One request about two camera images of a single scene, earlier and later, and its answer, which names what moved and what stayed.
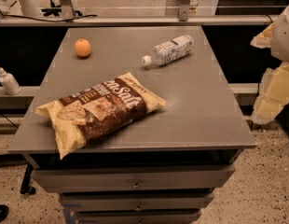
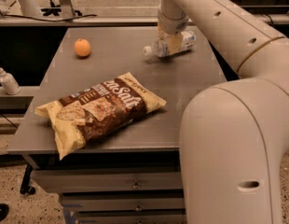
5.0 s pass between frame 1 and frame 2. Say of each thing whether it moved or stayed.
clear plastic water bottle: moved
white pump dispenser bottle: stayed
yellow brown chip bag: stayed
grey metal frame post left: stayed
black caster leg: stayed
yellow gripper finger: moved
